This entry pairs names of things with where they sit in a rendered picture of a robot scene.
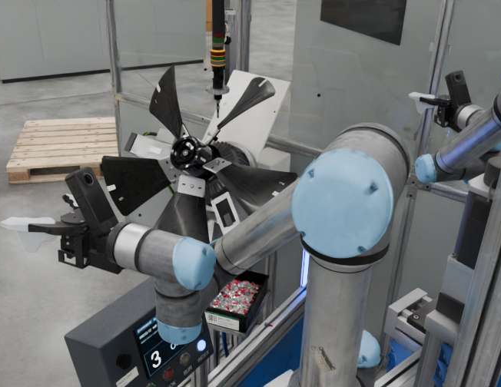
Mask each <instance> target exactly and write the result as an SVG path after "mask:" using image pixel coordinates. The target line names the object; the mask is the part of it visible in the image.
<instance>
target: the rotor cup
mask: <svg viewBox="0 0 501 387"><path fill-rule="evenodd" d="M184 150H188V154H187V155H186V156H184V155H183V151H184ZM201 157H202V158H204V159H205V160H206V161H205V162H204V161H202V160H201ZM218 157H220V158H222V159H223V157H222V154H221V152H220V151H219V150H218V149H217V148H216V147H215V146H213V145H211V144H210V145H209V146H208V145H207V144H204V143H203V142H201V141H200V140H198V139H197V138H196V137H194V136H189V135H188V136H183V137H181V138H179V139H178V140H177V141H176V142H175V143H174V145H173V146H172V148H171V152H170V161H171V163H172V165H173V166H174V167H175V168H176V169H178V170H179V171H181V172H182V173H184V174H186V173H185V172H183V170H184V171H186V172H188V174H186V175H188V176H191V177H196V178H200V179H203V180H205V184H209V183H210V182H212V181H213V180H215V179H216V178H217V176H216V175H215V174H211V173H209V172H207V171H204V170H202V168H203V165H204V164H206V163H208V162H210V161H212V160H214V159H216V158H218Z"/></svg>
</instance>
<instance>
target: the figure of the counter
mask: <svg viewBox="0 0 501 387"><path fill-rule="evenodd" d="M143 357H144V360H145V364H146V366H147V369H148V374H149V376H150V377H151V376H152V375H153V374H155V373H156V371H158V370H159V369H160V368H161V367H162V366H164V365H165V364H166V363H167V362H168V360H167V357H166V354H165V351H164V346H163V343H162V341H160V342H159V343H158V344H157V345H156V346H155V347H153V348H152V349H151V350H150V351H148V352H147V353H146V354H144V355H143Z"/></svg>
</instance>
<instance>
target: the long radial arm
mask: <svg viewBox="0 0 501 387"><path fill-rule="evenodd" d="M171 148H172V145H170V144H166V143H162V142H160V141H156V140H153V139H150V138H148V137H144V136H141V135H139V134H138V135H137V137H136V140H135V142H134V144H133V146H132V148H131V151H130V152H131V153H133V154H135V155H136V156H138V157H140V158H153V159H157V160H160V159H161V158H164V157H167V156H169V155H170V152H171Z"/></svg>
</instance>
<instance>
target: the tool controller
mask: <svg viewBox="0 0 501 387"><path fill-rule="evenodd" d="M155 316H156V303H155V291H154V277H153V276H150V277H149V278H147V279H146V280H145V281H144V282H142V283H140V284H139V285H137V286H136V287H135V288H133V289H131V290H130V291H128V292H127V293H125V294H124V295H123V296H121V297H119V298H118V299H116V300H115V301H114V302H113V303H111V304H109V305H108V306H106V307H105V308H103V309H102V310H100V311H99V312H97V313H95V314H94V315H93V316H92V317H90V318H89V319H87V320H85V321H84V322H83V323H81V324H80V325H78V326H76V327H75V328H73V329H72V330H71V331H69V332H67V333H66V334H65V335H64V339H65V342H66V345H67V347H68V351H69V354H70V356H71V360H72V362H73V365H74V367H75V371H76V373H77V376H78V380H79V382H80V384H81V387H146V386H147V384H149V383H151V382H152V383H154V384H155V386H156V387H178V386H179V385H180V384H181V383H182V382H183V381H184V380H185V379H186V378H187V377H188V376H189V375H190V374H191V373H192V372H193V371H194V370H195V369H197V368H198V367H199V366H200V365H201V364H202V363H203V362H204V361H205V360H206V359H208V358H209V357H210V356H211V355H212V354H213V353H214V347H213V344H212V341H211V335H210V332H209V328H208V325H207V320H206V316H205V313H204V312H203V314H202V316H201V318H202V325H201V332H200V334H199V336H198V337H197V338H196V339H195V340H194V341H192V342H189V343H186V344H182V345H175V344H172V343H169V342H166V341H164V340H163V339H162V338H161V336H160V335H159V332H158V322H157V321H156V319H155ZM199 339H204V340H205V348H204V350H203V351H201V352H198V351H197V350H196V344H197V341H198V340H199ZM160 341H162V343H163V346H164V351H165V354H166V357H167V360H168V362H167V363H166V364H165V365H163V366H162V367H161V368H160V369H159V370H158V371H156V373H155V374H153V375H152V376H151V377H150V376H149V374H148V369H147V366H146V364H145V360H144V357H143V355H144V354H146V353H147V352H148V351H150V350H151V349H152V348H153V347H155V346H156V345H157V344H158V343H159V342H160ZM184 352H187V353H189V355H190V361H189V363H188V364H187V365H181V364H180V358H181V355H182V354H183V353H184ZM167 367H171V368H172V369H173V370H174V374H173V376H172V378H171V380H169V381H164V379H163V373H164V370H165V369H166V368H167Z"/></svg>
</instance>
